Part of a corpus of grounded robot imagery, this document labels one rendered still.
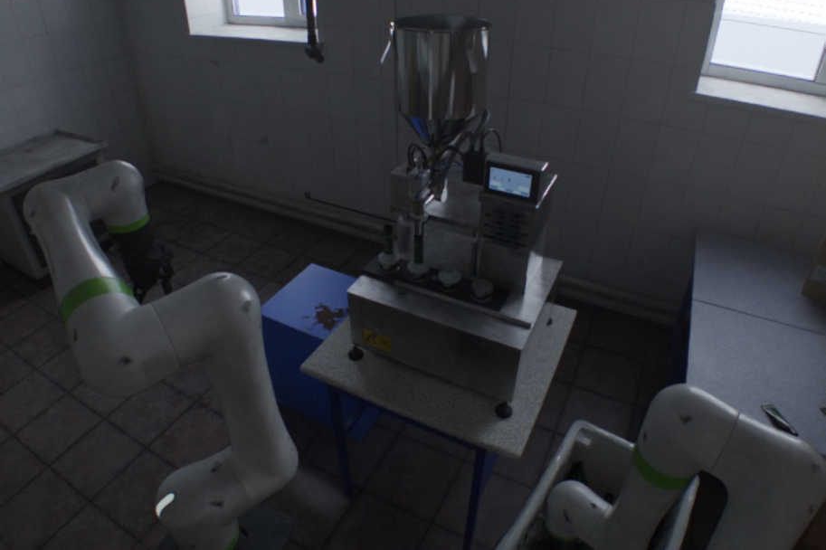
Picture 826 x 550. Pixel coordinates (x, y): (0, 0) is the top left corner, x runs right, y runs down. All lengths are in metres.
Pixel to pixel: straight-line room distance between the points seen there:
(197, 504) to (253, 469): 0.12
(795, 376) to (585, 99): 1.61
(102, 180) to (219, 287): 0.41
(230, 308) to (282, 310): 1.49
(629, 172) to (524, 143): 0.60
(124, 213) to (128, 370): 0.45
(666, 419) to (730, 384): 1.13
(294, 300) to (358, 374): 0.68
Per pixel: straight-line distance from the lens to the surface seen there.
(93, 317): 0.83
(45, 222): 1.07
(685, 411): 0.89
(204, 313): 0.80
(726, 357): 2.11
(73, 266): 0.93
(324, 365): 1.80
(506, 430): 1.63
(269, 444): 1.04
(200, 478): 1.09
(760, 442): 0.90
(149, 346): 0.79
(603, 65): 2.77
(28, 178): 3.82
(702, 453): 0.90
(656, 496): 1.03
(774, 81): 3.20
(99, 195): 1.13
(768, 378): 2.11
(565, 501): 1.25
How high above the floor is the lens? 2.04
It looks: 33 degrees down
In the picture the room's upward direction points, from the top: straight up
